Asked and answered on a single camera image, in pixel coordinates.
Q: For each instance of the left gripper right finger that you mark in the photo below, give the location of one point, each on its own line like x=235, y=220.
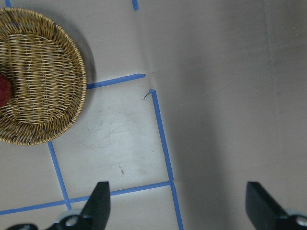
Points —
x=266, y=214

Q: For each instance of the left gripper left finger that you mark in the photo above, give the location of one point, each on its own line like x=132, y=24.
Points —
x=93, y=216

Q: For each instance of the woven wicker basket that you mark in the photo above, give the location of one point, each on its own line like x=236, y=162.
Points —
x=48, y=77

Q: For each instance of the dark red apple in basket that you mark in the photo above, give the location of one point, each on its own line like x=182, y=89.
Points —
x=5, y=90

